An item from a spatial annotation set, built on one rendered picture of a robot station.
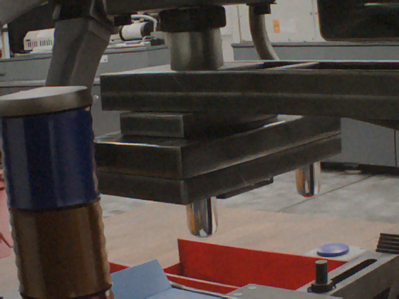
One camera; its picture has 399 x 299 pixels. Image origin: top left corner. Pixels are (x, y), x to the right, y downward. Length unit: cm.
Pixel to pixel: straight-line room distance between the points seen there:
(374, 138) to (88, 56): 499
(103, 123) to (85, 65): 703
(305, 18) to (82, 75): 525
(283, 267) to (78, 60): 35
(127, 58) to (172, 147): 717
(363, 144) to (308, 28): 96
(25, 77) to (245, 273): 828
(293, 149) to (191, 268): 43
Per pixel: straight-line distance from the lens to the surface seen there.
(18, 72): 929
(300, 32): 628
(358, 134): 602
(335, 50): 605
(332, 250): 99
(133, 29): 806
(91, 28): 103
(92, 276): 31
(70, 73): 101
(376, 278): 80
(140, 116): 57
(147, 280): 72
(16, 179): 31
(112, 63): 786
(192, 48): 58
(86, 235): 31
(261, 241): 119
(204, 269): 99
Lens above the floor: 122
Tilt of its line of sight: 9 degrees down
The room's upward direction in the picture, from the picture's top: 5 degrees counter-clockwise
